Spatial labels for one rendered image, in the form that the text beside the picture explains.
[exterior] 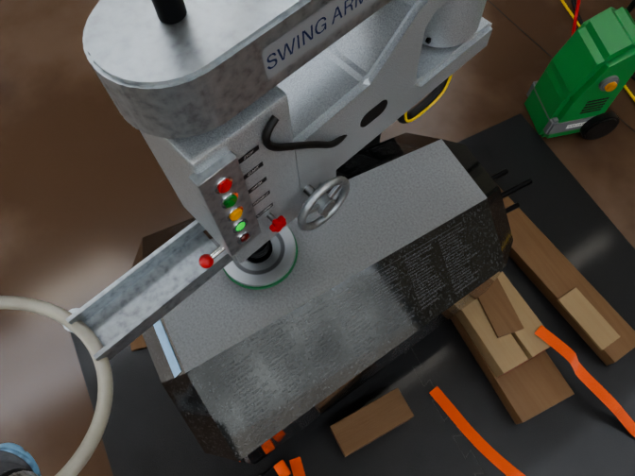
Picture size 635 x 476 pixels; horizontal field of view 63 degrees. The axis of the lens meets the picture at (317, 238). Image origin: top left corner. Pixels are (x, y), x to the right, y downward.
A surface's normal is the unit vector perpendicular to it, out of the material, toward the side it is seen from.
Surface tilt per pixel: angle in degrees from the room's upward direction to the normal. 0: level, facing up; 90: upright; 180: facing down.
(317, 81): 4
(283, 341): 45
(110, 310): 1
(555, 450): 0
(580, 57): 72
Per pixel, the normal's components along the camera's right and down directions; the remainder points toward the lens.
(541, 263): -0.04, -0.42
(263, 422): 0.33, 0.26
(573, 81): -0.94, 0.07
